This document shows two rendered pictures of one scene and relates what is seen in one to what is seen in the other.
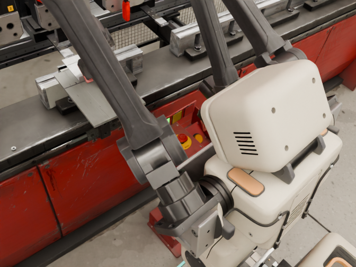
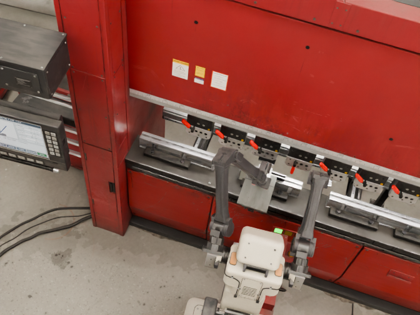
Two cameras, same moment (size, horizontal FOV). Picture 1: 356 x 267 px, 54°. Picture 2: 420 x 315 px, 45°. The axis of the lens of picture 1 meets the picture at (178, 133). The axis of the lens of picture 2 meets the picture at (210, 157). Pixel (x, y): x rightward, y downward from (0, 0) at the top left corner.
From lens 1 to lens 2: 2.02 m
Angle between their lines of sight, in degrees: 34
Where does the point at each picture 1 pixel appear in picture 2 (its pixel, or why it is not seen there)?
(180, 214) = (209, 247)
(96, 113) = (243, 199)
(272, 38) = (307, 232)
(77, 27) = (218, 180)
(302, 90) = (266, 248)
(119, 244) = not seen: hidden behind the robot
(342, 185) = not seen: outside the picture
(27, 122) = not seen: hidden behind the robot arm
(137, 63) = (295, 192)
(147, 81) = (292, 204)
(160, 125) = (225, 220)
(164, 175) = (215, 233)
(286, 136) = (247, 254)
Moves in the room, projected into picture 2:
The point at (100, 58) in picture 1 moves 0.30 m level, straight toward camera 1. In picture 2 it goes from (219, 190) to (174, 227)
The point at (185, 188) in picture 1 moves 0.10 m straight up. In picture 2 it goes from (216, 242) to (219, 232)
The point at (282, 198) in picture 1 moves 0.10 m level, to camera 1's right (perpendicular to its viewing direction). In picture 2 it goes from (235, 272) to (245, 290)
